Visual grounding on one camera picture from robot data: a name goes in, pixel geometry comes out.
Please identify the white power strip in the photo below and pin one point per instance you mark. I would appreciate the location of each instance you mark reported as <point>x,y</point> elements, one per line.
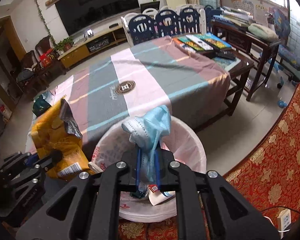
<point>284,220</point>

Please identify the blue children's chair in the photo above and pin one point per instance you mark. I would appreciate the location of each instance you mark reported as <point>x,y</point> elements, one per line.
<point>280,23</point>

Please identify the wooden TV cabinet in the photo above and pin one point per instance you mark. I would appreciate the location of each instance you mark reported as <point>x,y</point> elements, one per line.
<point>93,45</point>

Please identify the potted green plant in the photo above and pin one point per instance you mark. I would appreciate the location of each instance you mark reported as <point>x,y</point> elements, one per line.
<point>65,44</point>

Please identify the red gift box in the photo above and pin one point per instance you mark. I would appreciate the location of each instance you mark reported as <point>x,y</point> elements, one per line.
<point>48,57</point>

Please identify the striped plaid tablecloth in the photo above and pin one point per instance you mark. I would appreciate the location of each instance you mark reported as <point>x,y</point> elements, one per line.
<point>138,79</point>

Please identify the light blue face mask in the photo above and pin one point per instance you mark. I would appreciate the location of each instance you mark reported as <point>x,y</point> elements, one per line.
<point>146,132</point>

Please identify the stack of colourful books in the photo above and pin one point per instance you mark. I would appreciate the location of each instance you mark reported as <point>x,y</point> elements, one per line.
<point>201,42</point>

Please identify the navy white baby fence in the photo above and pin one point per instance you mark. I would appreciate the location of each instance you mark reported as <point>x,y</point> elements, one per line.
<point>153,23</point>

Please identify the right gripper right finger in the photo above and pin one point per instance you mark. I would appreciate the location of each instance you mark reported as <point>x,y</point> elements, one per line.
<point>208,207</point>

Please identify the dark wooden armchair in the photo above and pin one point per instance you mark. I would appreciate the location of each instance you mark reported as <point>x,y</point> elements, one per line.
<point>28,78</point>

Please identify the dark green tissue pack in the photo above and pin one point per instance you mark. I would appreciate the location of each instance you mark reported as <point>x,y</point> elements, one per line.
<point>42,103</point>

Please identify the large black television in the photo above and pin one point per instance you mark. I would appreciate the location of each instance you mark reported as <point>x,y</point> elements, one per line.
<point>79,14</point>

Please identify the yellow snack bag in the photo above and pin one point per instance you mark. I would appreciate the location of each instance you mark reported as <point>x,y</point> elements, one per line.
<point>56,129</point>

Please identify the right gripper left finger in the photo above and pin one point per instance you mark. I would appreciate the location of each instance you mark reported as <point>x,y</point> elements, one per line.
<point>86,208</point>

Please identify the dark wooden desk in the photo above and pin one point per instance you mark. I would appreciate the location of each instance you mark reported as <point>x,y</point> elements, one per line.
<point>243,41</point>

